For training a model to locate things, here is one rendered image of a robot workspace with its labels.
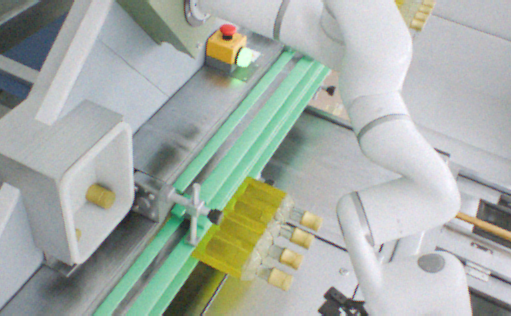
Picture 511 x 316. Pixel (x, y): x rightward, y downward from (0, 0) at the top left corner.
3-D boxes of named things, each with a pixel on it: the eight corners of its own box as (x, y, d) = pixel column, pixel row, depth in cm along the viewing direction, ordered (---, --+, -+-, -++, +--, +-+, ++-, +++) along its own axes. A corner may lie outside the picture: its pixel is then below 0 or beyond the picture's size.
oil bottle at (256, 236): (176, 225, 124) (264, 267, 119) (177, 209, 120) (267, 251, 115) (189, 208, 128) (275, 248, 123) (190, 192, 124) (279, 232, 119)
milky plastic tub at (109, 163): (36, 249, 99) (77, 271, 97) (14, 160, 83) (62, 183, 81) (97, 186, 111) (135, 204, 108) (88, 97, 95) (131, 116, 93)
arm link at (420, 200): (337, 131, 81) (368, 220, 74) (430, 101, 79) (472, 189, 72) (348, 172, 93) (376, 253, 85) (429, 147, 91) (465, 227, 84)
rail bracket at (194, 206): (158, 232, 113) (212, 258, 110) (158, 175, 102) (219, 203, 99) (166, 222, 115) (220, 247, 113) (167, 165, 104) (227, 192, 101)
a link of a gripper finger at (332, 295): (359, 308, 109) (331, 287, 112) (363, 300, 107) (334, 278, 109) (350, 319, 107) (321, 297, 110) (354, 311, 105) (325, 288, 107)
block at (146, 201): (128, 212, 114) (158, 226, 112) (126, 180, 107) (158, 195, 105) (138, 201, 116) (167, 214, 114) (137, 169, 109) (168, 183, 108)
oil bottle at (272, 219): (190, 207, 128) (275, 246, 123) (191, 190, 124) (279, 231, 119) (202, 191, 132) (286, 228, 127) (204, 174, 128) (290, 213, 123)
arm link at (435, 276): (442, 254, 95) (357, 279, 97) (423, 157, 84) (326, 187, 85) (481, 332, 82) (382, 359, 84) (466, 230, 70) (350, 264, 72)
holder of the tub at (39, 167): (39, 264, 103) (74, 283, 101) (12, 159, 83) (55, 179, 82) (97, 203, 114) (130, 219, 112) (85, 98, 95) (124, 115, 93)
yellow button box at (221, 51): (203, 63, 136) (230, 74, 134) (205, 37, 131) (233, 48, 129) (217, 50, 141) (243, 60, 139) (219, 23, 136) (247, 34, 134)
